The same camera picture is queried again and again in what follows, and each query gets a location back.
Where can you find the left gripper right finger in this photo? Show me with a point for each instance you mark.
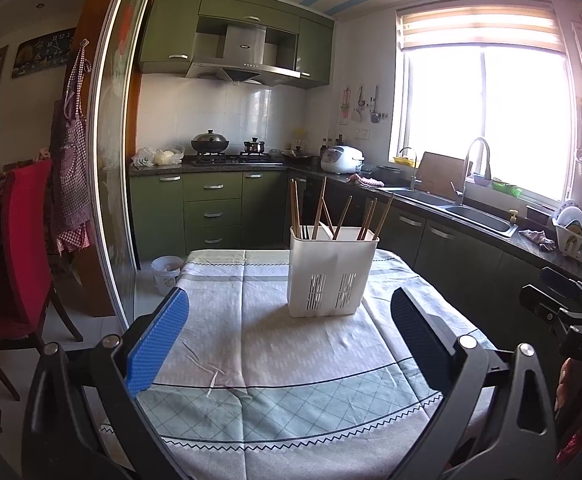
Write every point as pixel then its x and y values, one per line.
pixel 428 338

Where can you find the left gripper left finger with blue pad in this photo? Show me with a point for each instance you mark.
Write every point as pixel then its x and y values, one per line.
pixel 151 338

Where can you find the patterned brown chopstick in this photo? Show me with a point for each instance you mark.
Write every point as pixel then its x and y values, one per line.
pixel 383 218
pixel 371 219
pixel 343 214
pixel 359 232

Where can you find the plain bamboo chopstick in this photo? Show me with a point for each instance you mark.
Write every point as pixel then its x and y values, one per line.
pixel 292 207

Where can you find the person right hand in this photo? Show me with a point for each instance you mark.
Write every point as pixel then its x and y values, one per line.
pixel 569 402

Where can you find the white bucket on floor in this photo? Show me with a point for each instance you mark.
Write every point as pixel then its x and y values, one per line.
pixel 166 271

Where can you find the dish rack with dishes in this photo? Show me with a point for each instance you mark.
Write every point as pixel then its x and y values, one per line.
pixel 567 223

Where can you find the patterned grey tablecloth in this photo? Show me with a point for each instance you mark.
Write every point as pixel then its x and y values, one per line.
pixel 249 392

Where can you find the white plastic utensil holder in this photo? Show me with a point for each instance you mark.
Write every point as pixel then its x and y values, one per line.
pixel 327 276

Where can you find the red chair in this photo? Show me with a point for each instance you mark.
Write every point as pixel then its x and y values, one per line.
pixel 27 290

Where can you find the steel double sink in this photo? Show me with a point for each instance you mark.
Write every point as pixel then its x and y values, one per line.
pixel 476 217

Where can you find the green lower cabinets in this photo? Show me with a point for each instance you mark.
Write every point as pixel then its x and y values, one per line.
pixel 177 213

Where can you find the green cabinets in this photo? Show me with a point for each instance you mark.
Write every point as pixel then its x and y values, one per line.
pixel 177 213
pixel 167 42

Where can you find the wooden cutting board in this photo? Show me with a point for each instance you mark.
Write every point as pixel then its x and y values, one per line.
pixel 440 175

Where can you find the checked apron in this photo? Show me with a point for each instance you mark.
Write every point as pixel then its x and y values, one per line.
pixel 71 210

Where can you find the pink cloth on counter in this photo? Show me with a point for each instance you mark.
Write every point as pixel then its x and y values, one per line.
pixel 357 179

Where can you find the white plastic bags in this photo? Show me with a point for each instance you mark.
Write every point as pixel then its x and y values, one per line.
pixel 155 157

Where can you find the glass sliding door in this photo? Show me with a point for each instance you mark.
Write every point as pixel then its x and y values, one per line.
pixel 113 61

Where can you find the white rice cooker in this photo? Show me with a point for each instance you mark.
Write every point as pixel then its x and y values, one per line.
pixel 342 159

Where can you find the black wok with lid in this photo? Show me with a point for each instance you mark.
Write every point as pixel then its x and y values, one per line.
pixel 209 142

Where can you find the gas stove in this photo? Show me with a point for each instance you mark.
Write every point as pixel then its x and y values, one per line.
pixel 223 159

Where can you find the small steel pot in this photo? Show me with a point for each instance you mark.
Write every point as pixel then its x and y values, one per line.
pixel 254 147

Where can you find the window roller blind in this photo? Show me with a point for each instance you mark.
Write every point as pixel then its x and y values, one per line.
pixel 528 24

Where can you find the steel range hood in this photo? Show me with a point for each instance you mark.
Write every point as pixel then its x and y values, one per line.
pixel 239 52

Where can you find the green upper cabinets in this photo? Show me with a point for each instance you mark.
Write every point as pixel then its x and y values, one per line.
pixel 167 42

